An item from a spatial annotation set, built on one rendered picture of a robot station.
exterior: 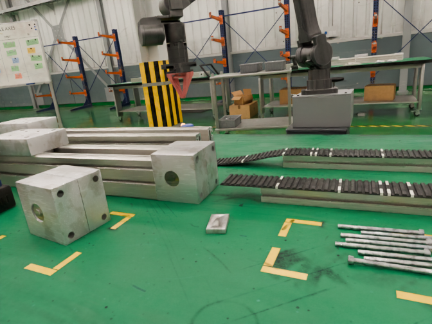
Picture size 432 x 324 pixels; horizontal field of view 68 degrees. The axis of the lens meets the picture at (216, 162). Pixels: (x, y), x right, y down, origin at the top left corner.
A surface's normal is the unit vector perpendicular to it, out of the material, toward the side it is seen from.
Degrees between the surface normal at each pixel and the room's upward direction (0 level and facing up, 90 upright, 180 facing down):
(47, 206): 90
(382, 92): 89
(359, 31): 90
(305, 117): 90
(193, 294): 0
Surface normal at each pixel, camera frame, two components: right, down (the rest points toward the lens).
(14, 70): -0.09, 0.23
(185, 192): -0.39, 0.31
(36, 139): 0.92, 0.03
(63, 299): -0.10, -0.95
